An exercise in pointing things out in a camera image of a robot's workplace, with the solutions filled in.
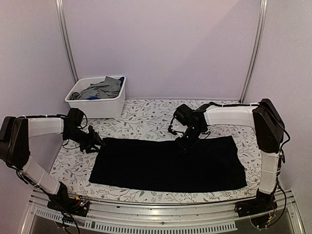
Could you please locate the white plastic laundry bin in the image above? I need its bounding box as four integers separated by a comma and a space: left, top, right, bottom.
64, 76, 127, 118

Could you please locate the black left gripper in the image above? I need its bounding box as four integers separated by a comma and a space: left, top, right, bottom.
64, 128, 106, 153

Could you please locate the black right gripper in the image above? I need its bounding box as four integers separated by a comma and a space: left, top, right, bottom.
175, 125, 204, 155

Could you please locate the blue garment in bin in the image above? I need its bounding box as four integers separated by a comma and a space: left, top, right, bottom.
118, 77, 125, 83

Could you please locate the aluminium frame post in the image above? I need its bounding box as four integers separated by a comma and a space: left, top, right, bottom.
55, 0, 78, 84
239, 0, 268, 103

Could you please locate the grey garment in bin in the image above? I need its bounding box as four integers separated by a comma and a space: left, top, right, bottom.
69, 76, 123, 100

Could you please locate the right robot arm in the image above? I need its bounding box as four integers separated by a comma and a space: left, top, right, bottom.
173, 98, 289, 213

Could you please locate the black t-shirt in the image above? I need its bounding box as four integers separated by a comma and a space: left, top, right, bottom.
89, 136, 247, 193

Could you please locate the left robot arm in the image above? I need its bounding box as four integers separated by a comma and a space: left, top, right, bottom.
0, 108, 105, 212

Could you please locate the right aluminium frame post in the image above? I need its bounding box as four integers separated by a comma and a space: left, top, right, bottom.
239, 0, 268, 103

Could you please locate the floral tablecloth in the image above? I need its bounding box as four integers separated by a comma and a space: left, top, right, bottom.
50, 99, 262, 204

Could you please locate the aluminium front rail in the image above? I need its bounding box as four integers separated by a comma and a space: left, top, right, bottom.
20, 189, 307, 234

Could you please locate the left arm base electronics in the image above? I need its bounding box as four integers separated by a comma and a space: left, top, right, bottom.
47, 196, 90, 217

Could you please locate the left aluminium frame post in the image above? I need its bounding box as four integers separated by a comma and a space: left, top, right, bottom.
55, 0, 78, 84

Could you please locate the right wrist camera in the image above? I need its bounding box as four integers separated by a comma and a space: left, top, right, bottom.
174, 104, 193, 126

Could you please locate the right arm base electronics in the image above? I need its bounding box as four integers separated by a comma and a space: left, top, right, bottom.
234, 198, 277, 229

